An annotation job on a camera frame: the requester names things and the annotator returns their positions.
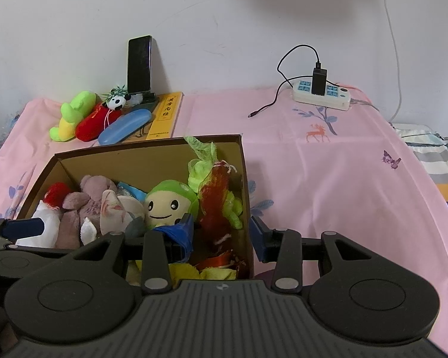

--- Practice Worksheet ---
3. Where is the printed white cloth pouch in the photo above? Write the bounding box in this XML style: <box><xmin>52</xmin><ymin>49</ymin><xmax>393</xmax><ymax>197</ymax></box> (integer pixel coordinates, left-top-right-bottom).
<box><xmin>99</xmin><ymin>189</ymin><xmax>145</xmax><ymax>235</ymax></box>

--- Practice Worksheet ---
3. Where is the white wall cable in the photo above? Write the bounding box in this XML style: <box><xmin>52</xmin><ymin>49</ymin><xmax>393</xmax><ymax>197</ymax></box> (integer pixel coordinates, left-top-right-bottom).
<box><xmin>379</xmin><ymin>0</ymin><xmax>402</xmax><ymax>123</ymax></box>

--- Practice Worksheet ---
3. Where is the black smartphone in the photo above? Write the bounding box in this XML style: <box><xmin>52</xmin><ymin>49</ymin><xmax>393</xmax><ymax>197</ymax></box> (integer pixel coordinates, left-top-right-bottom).
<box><xmin>127</xmin><ymin>35</ymin><xmax>153</xmax><ymax>94</ymax></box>

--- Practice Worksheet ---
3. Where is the red plush toy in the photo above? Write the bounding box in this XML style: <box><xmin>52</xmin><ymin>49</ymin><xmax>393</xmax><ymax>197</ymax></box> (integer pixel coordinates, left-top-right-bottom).
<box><xmin>75</xmin><ymin>104</ymin><xmax>122</xmax><ymax>142</ymax></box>

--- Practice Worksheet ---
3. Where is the yellow book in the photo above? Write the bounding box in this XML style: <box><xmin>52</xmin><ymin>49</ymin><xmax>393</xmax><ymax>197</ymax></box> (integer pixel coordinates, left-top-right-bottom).
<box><xmin>146</xmin><ymin>91</ymin><xmax>183</xmax><ymax>141</ymax></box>

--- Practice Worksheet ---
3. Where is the small panda plush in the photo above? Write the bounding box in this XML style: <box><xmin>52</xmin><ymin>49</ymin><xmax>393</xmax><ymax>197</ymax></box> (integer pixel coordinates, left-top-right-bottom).
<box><xmin>102</xmin><ymin>86</ymin><xmax>158</xmax><ymax>110</ymax></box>

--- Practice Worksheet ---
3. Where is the brown cardboard box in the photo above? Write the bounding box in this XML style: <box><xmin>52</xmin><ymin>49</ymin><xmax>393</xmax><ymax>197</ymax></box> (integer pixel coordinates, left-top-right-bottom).
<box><xmin>17</xmin><ymin>134</ymin><xmax>254</xmax><ymax>279</ymax></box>

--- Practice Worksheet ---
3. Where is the striped folded blanket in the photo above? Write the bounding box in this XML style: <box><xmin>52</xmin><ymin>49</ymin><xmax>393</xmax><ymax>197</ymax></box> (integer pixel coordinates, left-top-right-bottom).
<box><xmin>392</xmin><ymin>124</ymin><xmax>448</xmax><ymax>203</ymax></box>

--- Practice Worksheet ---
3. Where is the white red plush in box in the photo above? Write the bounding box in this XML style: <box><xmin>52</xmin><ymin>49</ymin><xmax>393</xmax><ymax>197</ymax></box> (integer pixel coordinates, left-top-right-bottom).
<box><xmin>43</xmin><ymin>182</ymin><xmax>73</xmax><ymax>209</ymax></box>

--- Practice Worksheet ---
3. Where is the neon green mesh bundle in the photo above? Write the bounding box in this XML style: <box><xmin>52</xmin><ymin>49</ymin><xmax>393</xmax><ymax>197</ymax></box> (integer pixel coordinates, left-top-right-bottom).
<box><xmin>184</xmin><ymin>136</ymin><xmax>243</xmax><ymax>229</ymax></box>

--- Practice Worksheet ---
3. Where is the yellow mesh scarf bundle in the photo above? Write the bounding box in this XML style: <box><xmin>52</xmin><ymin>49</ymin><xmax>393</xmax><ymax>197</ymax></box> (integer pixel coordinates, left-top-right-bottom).
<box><xmin>125</xmin><ymin>261</ymin><xmax>237</xmax><ymax>288</ymax></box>

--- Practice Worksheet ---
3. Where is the green yellow plush toy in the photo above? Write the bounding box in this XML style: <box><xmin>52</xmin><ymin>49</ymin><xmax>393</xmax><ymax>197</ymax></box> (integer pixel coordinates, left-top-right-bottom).
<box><xmin>49</xmin><ymin>91</ymin><xmax>97</xmax><ymax>142</ymax></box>

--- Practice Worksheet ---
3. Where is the white power strip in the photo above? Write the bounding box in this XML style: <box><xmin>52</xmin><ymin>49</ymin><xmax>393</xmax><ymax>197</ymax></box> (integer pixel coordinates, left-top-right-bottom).
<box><xmin>293</xmin><ymin>78</ymin><xmax>350</xmax><ymax>111</ymax></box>

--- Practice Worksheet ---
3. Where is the green smiling plush doll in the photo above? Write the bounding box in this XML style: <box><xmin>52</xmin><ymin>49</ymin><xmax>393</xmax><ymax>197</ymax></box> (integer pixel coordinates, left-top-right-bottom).
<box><xmin>144</xmin><ymin>179</ymin><xmax>199</xmax><ymax>229</ymax></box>

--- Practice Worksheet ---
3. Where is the blue plastic bag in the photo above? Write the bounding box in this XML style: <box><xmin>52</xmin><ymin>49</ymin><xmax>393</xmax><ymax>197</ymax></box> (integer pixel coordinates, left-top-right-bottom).
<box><xmin>116</xmin><ymin>182</ymin><xmax>147</xmax><ymax>203</ymax></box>

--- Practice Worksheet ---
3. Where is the black charger with cable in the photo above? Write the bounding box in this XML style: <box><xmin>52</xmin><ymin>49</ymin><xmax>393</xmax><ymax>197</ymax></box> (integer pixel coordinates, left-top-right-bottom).
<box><xmin>248</xmin><ymin>43</ymin><xmax>322</xmax><ymax>119</ymax></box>

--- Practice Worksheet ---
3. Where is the pink plush bear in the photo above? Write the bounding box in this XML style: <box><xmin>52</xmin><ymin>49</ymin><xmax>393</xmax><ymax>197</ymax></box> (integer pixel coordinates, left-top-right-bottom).
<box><xmin>55</xmin><ymin>175</ymin><xmax>117</xmax><ymax>250</ymax></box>

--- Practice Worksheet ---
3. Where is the pink printed tablecloth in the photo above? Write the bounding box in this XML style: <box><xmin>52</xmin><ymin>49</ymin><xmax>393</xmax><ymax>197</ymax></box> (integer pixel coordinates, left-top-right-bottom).
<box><xmin>0</xmin><ymin>90</ymin><xmax>448</xmax><ymax>353</ymax></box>

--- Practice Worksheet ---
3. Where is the blue glasses case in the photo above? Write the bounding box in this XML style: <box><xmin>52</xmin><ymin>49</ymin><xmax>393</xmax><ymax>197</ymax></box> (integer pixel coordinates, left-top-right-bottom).
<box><xmin>98</xmin><ymin>108</ymin><xmax>152</xmax><ymax>146</ymax></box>

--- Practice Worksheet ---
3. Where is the white fluffy plush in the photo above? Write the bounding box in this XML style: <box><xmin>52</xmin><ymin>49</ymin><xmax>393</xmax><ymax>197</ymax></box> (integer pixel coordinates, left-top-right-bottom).
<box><xmin>15</xmin><ymin>201</ymin><xmax>98</xmax><ymax>250</ymax></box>

